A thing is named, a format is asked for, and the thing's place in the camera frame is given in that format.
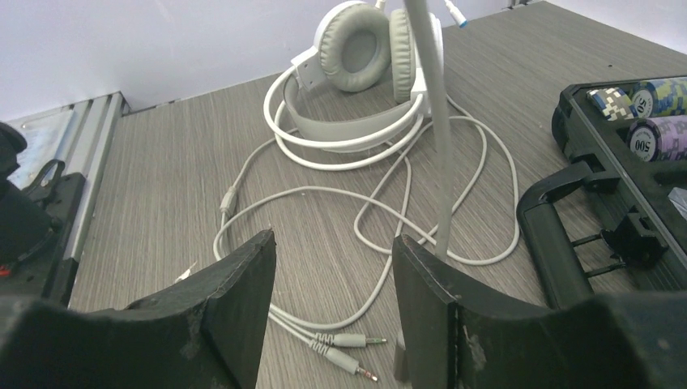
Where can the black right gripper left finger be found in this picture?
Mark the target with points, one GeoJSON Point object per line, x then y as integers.
{"type": "Point", "coordinates": [205, 331]}

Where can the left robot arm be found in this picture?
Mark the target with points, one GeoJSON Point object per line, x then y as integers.
{"type": "Point", "coordinates": [36, 225]}

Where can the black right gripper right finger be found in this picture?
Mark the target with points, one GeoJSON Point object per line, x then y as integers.
{"type": "Point", "coordinates": [461, 333]}

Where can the black poker chip case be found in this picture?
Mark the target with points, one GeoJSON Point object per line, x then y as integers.
{"type": "Point", "coordinates": [639, 224]}

